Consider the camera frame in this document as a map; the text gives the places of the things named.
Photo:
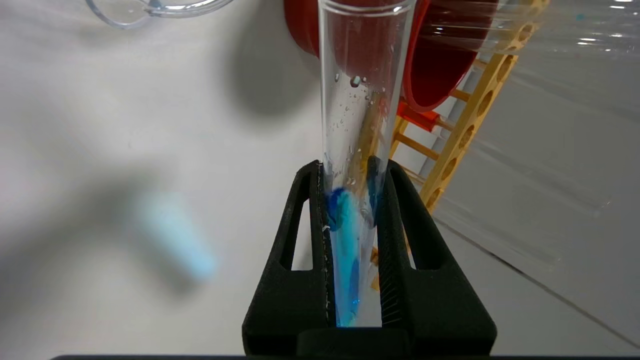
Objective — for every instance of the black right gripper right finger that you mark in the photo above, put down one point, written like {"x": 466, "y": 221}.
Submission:
{"x": 440, "y": 310}

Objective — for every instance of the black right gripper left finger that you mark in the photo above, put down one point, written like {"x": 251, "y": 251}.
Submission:
{"x": 285, "y": 310}

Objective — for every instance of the test tube with blue pigment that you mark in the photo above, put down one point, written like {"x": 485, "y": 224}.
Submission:
{"x": 347, "y": 250}

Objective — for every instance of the wooden test tube rack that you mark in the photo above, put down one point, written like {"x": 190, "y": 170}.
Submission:
{"x": 467, "y": 135}

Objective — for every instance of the test tube with red pigment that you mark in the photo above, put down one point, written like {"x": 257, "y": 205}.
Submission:
{"x": 417, "y": 117}

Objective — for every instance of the empty clear test tube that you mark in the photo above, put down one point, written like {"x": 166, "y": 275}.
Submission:
{"x": 550, "y": 40}

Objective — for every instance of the red plastic cup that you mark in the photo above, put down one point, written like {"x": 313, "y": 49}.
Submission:
{"x": 445, "y": 75}

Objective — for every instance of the clear glass dish with spout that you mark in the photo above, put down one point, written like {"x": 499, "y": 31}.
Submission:
{"x": 125, "y": 12}

